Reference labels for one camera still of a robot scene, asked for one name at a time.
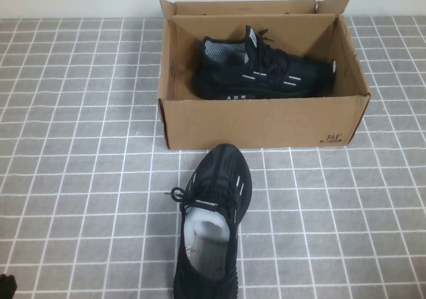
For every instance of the white foam shoe stuffing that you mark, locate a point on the white foam shoe stuffing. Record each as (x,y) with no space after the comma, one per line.
(206,226)

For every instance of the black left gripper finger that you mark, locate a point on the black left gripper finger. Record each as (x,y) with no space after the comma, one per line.
(2,284)
(11,284)

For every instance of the black knit sneaker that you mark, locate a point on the black knit sneaker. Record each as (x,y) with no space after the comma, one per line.
(266,79)
(219,166)

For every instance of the grey white-grid tablecloth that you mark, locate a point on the grey white-grid tablecloth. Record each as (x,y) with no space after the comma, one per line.
(66,146)

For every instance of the brown cardboard shoe box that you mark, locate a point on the brown cardboard shoe box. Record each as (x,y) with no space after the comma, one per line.
(249,122)

